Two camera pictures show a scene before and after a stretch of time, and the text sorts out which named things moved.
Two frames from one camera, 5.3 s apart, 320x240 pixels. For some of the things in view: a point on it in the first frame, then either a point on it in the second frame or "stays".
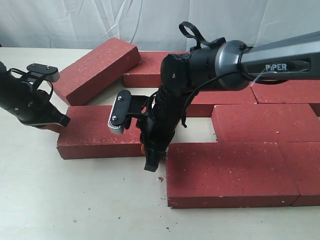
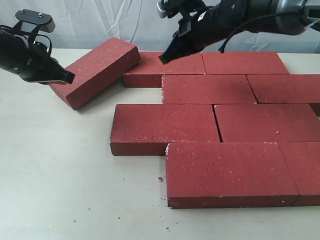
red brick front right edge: x=302 y=160 stays
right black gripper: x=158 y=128 to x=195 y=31
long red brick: x=87 y=135 to x=206 y=89
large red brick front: x=228 y=174 stays
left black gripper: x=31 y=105 to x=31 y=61
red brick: x=96 y=72 stays
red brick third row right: x=265 y=123 stays
